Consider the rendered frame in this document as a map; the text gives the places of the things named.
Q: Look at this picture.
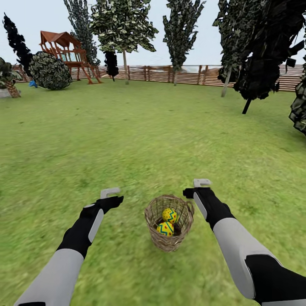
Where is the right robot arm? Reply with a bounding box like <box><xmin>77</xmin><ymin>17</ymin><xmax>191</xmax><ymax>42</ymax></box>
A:
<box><xmin>183</xmin><ymin>179</ymin><xmax>306</xmax><ymax>306</ymax></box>

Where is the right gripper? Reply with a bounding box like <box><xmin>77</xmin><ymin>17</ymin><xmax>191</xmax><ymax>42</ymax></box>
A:
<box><xmin>183</xmin><ymin>187</ymin><xmax>197</xmax><ymax>199</ymax></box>

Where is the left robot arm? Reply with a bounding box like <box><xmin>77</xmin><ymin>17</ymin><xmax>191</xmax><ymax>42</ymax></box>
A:
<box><xmin>13</xmin><ymin>187</ymin><xmax>124</xmax><ymax>306</ymax></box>

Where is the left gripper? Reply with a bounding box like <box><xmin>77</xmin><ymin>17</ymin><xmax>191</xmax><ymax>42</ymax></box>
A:
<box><xmin>96</xmin><ymin>196</ymin><xmax>124</xmax><ymax>211</ymax></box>

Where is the wicker basket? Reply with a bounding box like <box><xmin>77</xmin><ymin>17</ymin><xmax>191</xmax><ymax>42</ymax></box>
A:
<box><xmin>144</xmin><ymin>195</ymin><xmax>195</xmax><ymax>253</ymax></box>

